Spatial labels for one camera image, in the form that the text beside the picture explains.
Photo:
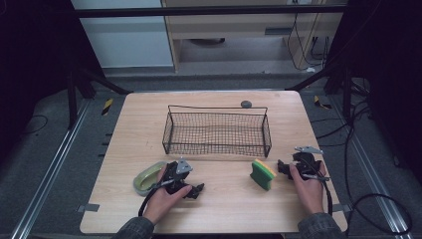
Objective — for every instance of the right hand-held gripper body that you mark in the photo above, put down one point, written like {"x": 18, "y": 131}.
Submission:
{"x": 308, "y": 162}

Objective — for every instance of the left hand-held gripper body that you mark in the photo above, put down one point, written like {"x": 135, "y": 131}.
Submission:
{"x": 174, "y": 171}

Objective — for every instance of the person's right hand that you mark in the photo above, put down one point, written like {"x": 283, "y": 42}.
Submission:
{"x": 310, "y": 194}

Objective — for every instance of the person's left hand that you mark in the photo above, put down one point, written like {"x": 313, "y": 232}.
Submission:
{"x": 162, "y": 202}

